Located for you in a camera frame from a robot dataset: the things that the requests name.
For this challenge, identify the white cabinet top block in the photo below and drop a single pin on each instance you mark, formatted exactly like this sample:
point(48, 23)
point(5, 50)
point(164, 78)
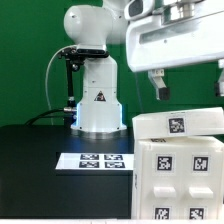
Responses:
point(207, 121)

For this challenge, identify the black camera stand pole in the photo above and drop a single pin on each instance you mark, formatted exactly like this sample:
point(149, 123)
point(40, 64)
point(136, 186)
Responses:
point(70, 69)

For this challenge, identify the white cabinet body box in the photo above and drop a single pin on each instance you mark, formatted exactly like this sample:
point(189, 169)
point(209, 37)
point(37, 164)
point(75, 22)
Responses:
point(178, 178)

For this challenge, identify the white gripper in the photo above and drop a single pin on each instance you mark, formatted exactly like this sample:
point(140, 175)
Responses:
point(154, 46)

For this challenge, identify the white marker base sheet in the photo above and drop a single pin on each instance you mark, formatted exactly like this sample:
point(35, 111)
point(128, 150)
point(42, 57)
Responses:
point(95, 161)

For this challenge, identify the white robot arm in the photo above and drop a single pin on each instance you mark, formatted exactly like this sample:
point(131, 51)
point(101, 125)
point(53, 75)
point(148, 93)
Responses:
point(99, 111)

